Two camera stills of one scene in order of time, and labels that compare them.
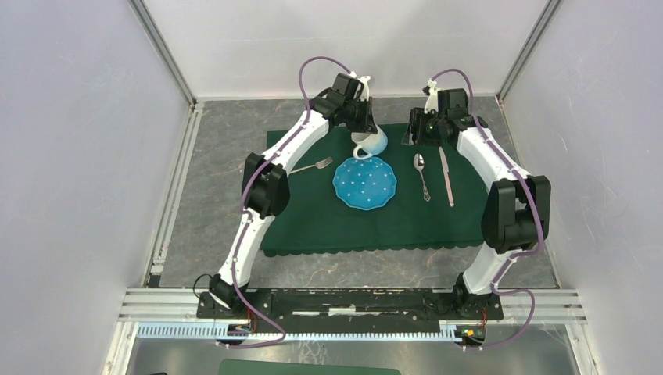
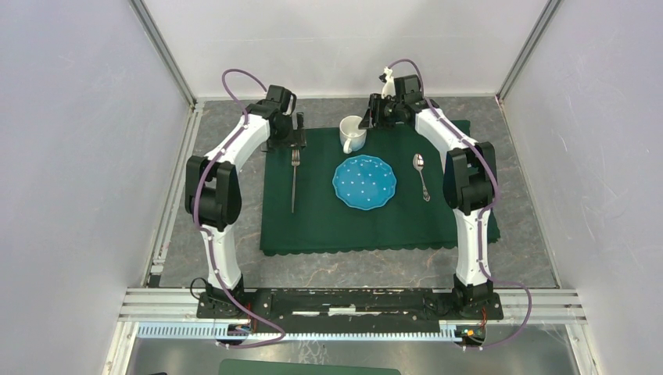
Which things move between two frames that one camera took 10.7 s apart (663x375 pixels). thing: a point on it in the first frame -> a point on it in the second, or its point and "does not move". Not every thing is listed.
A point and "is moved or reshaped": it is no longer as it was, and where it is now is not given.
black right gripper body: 431,129 -> 388,113
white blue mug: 375,143 is moved or reshaped
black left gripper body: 357,119 -> 287,137
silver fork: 319,165 -> 295,160
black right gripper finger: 413,132 -> 370,118
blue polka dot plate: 368,183 does not move
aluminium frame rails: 161,303 does not move
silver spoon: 418,163 does not move
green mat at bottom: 236,366 does not move
